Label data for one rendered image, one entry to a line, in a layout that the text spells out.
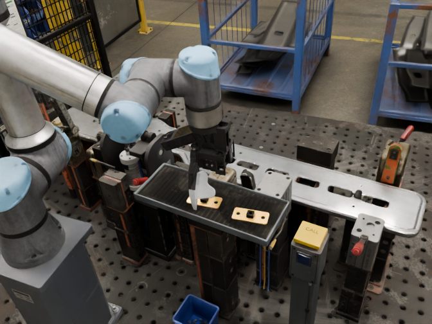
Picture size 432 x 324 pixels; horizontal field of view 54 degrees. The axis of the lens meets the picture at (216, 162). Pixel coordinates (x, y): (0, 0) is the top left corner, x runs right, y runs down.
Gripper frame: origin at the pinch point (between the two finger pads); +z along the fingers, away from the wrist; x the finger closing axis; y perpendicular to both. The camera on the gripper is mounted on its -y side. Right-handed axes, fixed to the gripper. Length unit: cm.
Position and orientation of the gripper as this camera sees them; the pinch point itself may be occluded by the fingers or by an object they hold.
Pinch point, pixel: (204, 188)
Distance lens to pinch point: 103.5
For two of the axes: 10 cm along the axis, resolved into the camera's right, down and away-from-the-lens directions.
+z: 0.7, 7.8, 6.2
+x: 3.3, -6.1, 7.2
